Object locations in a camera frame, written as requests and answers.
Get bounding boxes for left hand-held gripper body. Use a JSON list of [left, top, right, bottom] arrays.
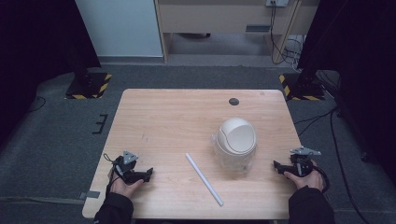
[[111, 150, 140, 184]]

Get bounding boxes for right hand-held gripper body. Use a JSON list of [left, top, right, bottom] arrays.
[[289, 146, 322, 178]]

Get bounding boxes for person's left hand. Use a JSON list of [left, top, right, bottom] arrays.
[[109, 173, 145, 199]]

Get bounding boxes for person's right hand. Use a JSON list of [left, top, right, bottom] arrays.
[[283, 159, 325, 191]]

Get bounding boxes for grey tape piece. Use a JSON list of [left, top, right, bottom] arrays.
[[78, 189, 102, 201]]

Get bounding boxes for clear bin with white swing lid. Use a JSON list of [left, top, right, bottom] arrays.
[[210, 116, 259, 175]]

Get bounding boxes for white tube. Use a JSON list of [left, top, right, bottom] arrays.
[[185, 151, 225, 207]]

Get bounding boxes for black stand base yellow stripes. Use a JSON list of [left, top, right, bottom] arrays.
[[64, 71, 113, 101], [278, 72, 326, 102]]

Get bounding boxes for black curtain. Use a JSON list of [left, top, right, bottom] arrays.
[[297, 0, 396, 188], [0, 0, 102, 147]]

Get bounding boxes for white panel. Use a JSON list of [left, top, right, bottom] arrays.
[[74, 0, 164, 58]]

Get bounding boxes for grey power strip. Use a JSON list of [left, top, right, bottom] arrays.
[[264, 0, 290, 8]]

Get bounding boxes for light wooden desk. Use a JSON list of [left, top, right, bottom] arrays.
[[154, 0, 321, 64]]

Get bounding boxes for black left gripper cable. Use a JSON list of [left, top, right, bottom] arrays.
[[103, 152, 117, 195]]

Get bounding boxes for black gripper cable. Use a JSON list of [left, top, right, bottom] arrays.
[[103, 152, 117, 195], [312, 165, 332, 194]]

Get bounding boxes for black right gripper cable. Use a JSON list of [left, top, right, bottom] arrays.
[[312, 165, 332, 194]]

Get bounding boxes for black floor cable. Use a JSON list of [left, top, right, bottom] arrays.
[[293, 105, 372, 224], [27, 95, 48, 114]]

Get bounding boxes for black cable from power strip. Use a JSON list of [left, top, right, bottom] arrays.
[[269, 2, 301, 65]]

